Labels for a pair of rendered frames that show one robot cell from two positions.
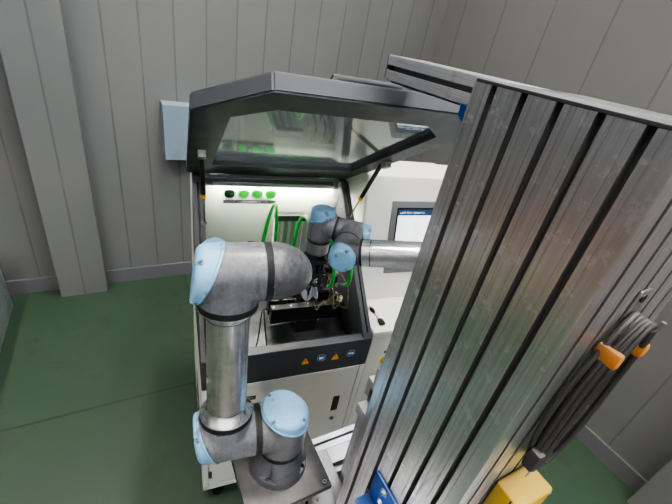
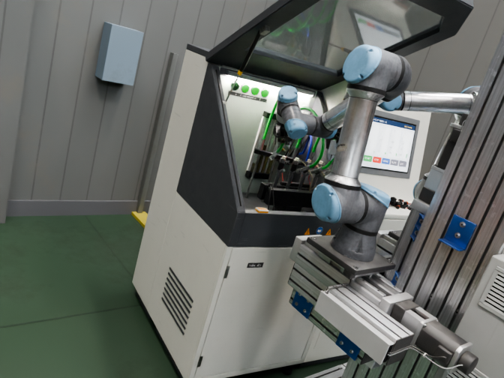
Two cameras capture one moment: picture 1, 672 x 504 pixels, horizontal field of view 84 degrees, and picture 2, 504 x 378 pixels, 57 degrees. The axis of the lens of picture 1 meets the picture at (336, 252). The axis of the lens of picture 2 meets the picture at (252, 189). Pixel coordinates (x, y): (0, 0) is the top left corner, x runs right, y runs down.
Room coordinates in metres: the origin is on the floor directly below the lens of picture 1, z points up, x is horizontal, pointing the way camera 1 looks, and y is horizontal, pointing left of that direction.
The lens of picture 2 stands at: (-0.79, 0.68, 1.59)
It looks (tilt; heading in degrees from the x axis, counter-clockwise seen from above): 17 degrees down; 350
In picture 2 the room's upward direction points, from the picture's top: 17 degrees clockwise
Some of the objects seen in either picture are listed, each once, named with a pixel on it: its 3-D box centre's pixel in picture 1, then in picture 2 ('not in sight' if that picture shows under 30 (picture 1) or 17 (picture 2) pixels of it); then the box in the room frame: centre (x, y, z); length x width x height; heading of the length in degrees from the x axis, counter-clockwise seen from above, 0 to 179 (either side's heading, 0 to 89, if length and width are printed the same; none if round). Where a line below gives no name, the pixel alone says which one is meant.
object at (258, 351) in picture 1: (291, 359); (295, 229); (1.10, 0.10, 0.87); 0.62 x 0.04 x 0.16; 116
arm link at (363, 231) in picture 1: (351, 235); not in sight; (1.01, -0.04, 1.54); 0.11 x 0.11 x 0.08; 83
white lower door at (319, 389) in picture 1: (281, 426); (270, 310); (1.09, 0.09, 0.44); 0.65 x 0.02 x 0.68; 116
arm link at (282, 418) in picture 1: (281, 423); (367, 205); (0.58, 0.05, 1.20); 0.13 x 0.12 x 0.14; 113
